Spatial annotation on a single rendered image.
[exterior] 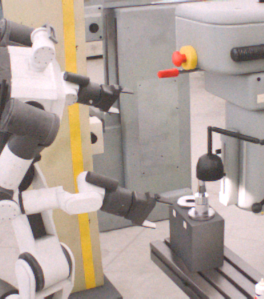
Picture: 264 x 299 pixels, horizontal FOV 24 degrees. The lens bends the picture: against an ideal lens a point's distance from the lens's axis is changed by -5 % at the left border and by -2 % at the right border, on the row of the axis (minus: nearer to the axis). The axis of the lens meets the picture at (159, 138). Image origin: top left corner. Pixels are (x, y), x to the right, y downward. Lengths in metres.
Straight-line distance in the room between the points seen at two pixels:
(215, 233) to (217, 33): 0.84
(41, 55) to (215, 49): 0.54
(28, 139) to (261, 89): 0.63
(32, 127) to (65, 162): 1.75
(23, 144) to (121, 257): 2.55
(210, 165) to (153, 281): 2.36
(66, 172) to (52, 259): 1.39
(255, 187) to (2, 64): 0.81
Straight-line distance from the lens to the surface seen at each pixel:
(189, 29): 1.56
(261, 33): 1.51
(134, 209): 1.91
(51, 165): 3.39
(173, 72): 1.65
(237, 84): 1.58
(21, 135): 1.69
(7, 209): 1.82
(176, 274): 2.21
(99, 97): 2.30
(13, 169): 1.75
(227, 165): 1.68
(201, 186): 2.06
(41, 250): 2.08
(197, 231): 2.06
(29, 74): 1.83
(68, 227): 3.56
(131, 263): 4.10
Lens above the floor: 2.08
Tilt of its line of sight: 19 degrees down
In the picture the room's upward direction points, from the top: 2 degrees counter-clockwise
